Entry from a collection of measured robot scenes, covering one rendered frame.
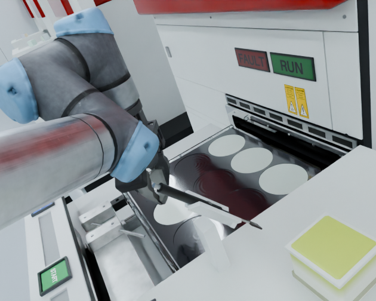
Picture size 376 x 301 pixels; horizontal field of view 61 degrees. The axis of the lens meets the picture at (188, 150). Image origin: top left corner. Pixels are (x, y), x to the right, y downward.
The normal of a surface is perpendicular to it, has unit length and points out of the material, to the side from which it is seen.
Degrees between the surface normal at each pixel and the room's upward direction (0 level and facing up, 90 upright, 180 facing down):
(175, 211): 0
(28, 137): 45
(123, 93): 90
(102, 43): 88
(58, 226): 0
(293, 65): 90
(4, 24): 90
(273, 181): 0
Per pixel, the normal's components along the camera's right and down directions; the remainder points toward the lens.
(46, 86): -0.03, -0.19
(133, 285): -0.31, -0.81
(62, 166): 0.93, -0.08
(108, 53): 0.77, 0.15
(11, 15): 0.46, 0.33
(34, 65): 0.32, -0.50
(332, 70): -0.84, 0.48
